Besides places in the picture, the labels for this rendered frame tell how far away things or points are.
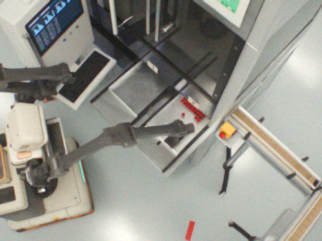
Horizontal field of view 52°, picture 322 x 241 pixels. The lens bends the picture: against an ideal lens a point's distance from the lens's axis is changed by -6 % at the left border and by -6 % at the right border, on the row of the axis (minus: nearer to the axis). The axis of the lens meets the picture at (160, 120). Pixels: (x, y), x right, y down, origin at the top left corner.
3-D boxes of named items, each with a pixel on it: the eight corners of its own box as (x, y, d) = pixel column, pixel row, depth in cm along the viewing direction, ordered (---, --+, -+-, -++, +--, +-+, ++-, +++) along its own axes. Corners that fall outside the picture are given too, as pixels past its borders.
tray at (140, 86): (146, 57, 229) (146, 55, 226) (175, 82, 223) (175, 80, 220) (108, 89, 219) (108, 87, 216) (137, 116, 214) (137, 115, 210)
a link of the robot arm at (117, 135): (110, 120, 146) (117, 142, 143) (128, 122, 158) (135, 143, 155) (42, 159, 164) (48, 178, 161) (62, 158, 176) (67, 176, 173)
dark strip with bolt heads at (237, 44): (204, 113, 203) (236, 33, 129) (210, 117, 202) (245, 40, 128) (203, 114, 203) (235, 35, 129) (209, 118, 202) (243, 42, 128)
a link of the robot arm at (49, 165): (39, 164, 164) (42, 174, 163) (51, 157, 159) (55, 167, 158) (53, 163, 172) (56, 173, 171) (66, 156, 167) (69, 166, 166)
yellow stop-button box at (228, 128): (226, 123, 206) (228, 118, 199) (235, 131, 204) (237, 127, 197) (217, 131, 204) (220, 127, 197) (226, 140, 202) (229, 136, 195)
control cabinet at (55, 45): (76, 28, 245) (53, -55, 172) (96, 40, 242) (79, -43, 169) (30, 78, 229) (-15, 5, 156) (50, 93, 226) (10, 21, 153)
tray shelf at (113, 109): (141, 55, 232) (141, 53, 230) (219, 124, 216) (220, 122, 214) (87, 100, 218) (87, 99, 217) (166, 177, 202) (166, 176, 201)
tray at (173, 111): (184, 90, 221) (184, 87, 218) (214, 117, 215) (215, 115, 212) (146, 125, 212) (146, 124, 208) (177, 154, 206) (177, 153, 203)
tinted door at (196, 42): (160, 52, 193) (166, -23, 138) (218, 102, 183) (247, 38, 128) (159, 53, 192) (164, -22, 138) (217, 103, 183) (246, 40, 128)
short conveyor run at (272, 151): (222, 125, 218) (227, 115, 203) (237, 109, 222) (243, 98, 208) (302, 198, 202) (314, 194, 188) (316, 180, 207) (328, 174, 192)
